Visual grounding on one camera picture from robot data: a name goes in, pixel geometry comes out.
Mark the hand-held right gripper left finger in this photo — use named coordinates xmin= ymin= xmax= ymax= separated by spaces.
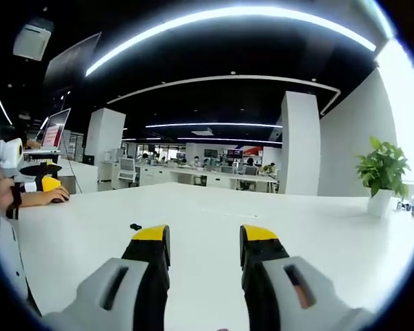
xmin=43 ymin=223 xmax=172 ymax=331

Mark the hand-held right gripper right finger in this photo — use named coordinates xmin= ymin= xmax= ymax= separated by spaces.
xmin=239 ymin=223 xmax=376 ymax=331

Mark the computer monitor red window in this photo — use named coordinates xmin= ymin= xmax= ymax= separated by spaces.
xmin=40 ymin=108 xmax=72 ymax=150

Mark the white mesh office chair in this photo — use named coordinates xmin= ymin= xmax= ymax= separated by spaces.
xmin=118 ymin=157 xmax=141 ymax=184

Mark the large dark hanging screen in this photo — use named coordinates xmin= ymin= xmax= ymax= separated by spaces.
xmin=42 ymin=32 xmax=103 ymax=91

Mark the white ceiling projector box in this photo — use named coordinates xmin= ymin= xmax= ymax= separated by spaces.
xmin=12 ymin=19 xmax=55 ymax=63

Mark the row of white office desks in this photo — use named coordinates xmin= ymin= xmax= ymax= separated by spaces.
xmin=137 ymin=164 xmax=279 ymax=193

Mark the wide white square pillar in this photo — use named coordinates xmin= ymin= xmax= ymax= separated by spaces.
xmin=280 ymin=90 xmax=322 ymax=197

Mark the straight ceiling light strip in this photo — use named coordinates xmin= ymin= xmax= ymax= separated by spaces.
xmin=144 ymin=121 xmax=284 ymax=130
xmin=177 ymin=137 xmax=284 ymax=146

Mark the ceiling air conditioner cassette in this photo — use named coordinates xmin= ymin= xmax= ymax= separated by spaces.
xmin=190 ymin=127 xmax=215 ymax=138

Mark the green potted plant white pot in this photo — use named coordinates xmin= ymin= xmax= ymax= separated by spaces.
xmin=355 ymin=136 xmax=412 ymax=218

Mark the white ceiling pipe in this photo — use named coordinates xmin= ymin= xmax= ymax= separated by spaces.
xmin=106 ymin=74 xmax=342 ymax=116

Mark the long curved ceiling light strip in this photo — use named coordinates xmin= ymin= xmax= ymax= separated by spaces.
xmin=85 ymin=6 xmax=377 ymax=78

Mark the black strap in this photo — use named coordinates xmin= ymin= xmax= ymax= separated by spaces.
xmin=6 ymin=181 xmax=22 ymax=221

